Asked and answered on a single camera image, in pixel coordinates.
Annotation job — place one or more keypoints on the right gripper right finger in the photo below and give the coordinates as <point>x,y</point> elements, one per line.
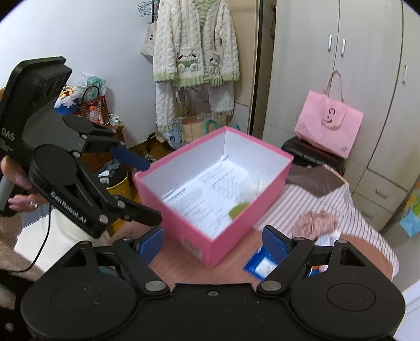
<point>292,256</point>

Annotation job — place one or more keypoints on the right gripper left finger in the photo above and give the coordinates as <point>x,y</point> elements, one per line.
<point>134,257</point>

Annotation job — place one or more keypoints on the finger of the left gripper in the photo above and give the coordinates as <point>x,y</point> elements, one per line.
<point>126,156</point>

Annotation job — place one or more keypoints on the blue tissue packet pack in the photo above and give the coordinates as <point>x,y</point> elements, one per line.
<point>261,264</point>

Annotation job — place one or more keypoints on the pink floral cloth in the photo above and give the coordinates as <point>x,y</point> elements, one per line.
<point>312,225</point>

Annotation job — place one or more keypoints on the green soft egg toy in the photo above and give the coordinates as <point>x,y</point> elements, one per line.
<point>238,209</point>

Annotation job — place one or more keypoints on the person's left hand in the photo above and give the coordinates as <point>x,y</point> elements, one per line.
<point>13,172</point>

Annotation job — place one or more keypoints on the yellow bin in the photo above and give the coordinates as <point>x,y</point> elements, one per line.
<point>122,187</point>

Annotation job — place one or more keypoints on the striped table cloth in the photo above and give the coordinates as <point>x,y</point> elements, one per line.
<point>321,189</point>

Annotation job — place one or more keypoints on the brown paper bag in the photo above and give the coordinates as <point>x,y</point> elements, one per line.
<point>193,126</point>

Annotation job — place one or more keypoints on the pink cardboard box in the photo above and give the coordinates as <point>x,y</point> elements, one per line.
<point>197,185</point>

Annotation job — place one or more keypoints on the teal woven basket bag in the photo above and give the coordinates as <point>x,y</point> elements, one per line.
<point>210,125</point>

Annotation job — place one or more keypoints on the black suitcase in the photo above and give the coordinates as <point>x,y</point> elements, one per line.
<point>306,155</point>

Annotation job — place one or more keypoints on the colourful paper gift bag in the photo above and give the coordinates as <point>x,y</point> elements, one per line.
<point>410,221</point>

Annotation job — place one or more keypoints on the cream knitted cardigan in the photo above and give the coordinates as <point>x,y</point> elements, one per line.
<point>195,43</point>

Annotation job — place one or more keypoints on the pink tote bag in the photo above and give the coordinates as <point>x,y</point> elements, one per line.
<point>327,123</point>

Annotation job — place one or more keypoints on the white wardrobe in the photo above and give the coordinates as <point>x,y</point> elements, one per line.
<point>368,52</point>

